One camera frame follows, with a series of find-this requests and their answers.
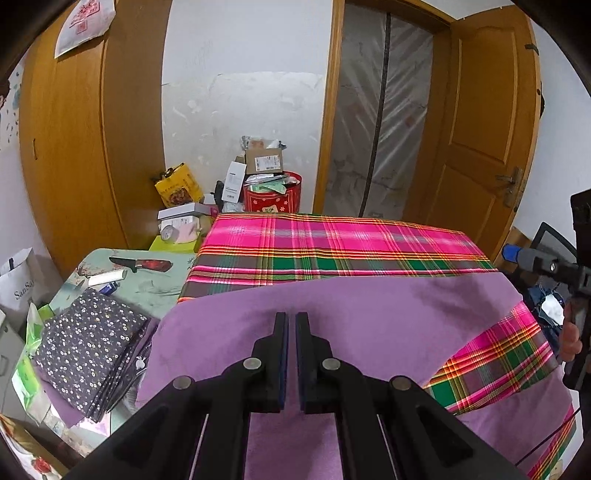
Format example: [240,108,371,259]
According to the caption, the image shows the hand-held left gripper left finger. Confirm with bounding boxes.
[69,311,289,480]

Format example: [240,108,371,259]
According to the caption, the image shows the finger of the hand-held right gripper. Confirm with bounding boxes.
[503,244,577,280]

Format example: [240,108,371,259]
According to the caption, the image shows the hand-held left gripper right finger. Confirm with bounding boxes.
[295,311,529,480]

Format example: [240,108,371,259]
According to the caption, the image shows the purple knit garment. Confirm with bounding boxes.
[136,270,578,480]

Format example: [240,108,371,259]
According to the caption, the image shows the person's right hand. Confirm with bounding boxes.
[560,318,585,365]

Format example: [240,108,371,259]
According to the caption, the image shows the black mesh chair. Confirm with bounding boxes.
[510,222,578,301]

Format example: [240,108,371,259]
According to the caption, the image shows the dark blue cloth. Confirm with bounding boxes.
[526,285,566,333]

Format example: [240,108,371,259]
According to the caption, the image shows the small white cloth item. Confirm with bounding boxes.
[541,294,565,320]

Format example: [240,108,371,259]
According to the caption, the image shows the pink plaid blanket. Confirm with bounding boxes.
[178,212,578,480]

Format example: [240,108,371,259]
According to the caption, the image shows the light green table mat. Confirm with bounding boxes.
[48,249,197,321]

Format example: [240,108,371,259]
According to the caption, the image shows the green box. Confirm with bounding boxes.
[148,235,204,252]

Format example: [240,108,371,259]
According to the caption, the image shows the red round tin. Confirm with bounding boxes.
[243,171,303,214]

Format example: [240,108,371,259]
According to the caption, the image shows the pink box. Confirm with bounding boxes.
[159,217,204,243]

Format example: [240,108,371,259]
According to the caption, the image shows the wooden door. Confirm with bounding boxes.
[413,7,541,259]

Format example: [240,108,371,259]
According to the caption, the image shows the white flat box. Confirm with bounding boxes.
[158,203,218,221]

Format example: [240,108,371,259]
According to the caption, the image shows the tall white box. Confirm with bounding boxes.
[222,161,247,204]

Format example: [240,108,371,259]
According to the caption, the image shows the white tube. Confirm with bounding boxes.
[88,270,127,287]

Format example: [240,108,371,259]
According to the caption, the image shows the dark floral folded cloth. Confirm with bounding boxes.
[34,288,151,423]

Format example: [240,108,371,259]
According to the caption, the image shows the cardboard box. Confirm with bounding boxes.
[244,147,284,175]

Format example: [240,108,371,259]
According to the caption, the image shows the yellow bag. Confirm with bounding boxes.
[154,162,205,208]

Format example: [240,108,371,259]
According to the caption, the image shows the clear plastic door curtain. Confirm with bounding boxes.
[323,4,435,217]

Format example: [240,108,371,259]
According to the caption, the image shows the purple folded cloth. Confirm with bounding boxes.
[32,360,88,430]

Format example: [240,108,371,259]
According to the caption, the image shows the green plastic packet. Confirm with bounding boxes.
[11,302,54,416]

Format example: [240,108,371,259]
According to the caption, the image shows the white paper bag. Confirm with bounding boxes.
[0,247,47,319]

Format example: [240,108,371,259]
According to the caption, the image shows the wooden wardrobe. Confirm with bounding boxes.
[18,0,171,278]

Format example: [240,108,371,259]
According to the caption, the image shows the gold floral bag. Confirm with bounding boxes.
[0,413,70,480]

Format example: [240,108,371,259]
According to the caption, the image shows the brass door handle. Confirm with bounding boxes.
[496,167,525,208]

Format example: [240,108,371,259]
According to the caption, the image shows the red handled knife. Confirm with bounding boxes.
[109,256,173,274]

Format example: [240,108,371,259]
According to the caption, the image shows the black cable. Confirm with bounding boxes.
[517,404,578,467]

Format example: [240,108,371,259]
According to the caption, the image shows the wooden door frame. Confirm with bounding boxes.
[314,0,462,217]

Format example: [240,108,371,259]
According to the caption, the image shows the cartoon wall sticker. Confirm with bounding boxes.
[0,65,24,153]

